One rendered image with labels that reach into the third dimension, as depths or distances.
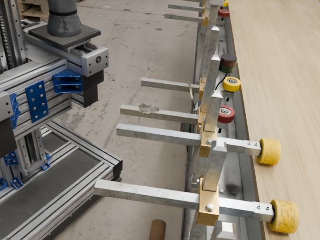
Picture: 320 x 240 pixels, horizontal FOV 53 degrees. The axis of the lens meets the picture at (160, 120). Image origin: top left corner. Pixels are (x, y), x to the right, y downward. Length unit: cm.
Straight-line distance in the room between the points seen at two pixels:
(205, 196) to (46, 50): 103
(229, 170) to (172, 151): 100
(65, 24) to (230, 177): 96
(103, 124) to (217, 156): 190
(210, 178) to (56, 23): 95
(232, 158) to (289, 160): 41
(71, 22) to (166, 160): 126
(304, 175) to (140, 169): 135
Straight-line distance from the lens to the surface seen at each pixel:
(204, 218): 84
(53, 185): 190
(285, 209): 89
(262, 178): 105
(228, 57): 121
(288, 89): 156
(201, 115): 129
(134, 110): 129
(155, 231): 184
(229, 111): 128
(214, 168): 81
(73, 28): 147
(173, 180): 219
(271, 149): 105
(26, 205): 184
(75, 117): 270
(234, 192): 135
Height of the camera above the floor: 161
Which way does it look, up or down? 37 degrees down
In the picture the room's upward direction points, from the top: 6 degrees clockwise
